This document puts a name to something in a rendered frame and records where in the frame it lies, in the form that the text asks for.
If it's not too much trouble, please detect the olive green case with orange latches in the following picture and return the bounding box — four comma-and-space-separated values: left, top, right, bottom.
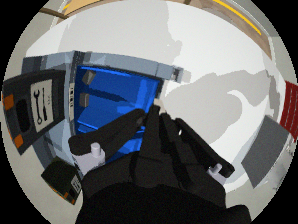
41, 156, 82, 205

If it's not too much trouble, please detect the blue bin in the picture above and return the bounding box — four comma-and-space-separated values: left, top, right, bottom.
74, 121, 144, 164
74, 65, 160, 129

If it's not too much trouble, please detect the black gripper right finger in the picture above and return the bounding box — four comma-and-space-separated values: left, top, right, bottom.
158, 99, 235, 193

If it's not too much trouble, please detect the grey shelf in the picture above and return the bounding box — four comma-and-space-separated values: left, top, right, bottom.
21, 50, 184, 170

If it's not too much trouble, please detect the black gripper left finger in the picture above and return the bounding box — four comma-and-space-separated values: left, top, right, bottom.
68, 98, 163, 192

